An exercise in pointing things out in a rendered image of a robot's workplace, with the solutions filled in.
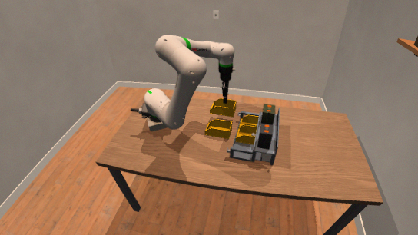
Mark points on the yellow bin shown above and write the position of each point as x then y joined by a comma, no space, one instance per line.
220,108
249,120
219,128
245,133

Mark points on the grey metal shelf rack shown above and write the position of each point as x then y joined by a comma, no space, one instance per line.
249,155

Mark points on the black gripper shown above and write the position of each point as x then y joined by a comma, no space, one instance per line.
225,80

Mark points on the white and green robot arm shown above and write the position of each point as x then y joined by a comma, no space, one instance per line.
183,55

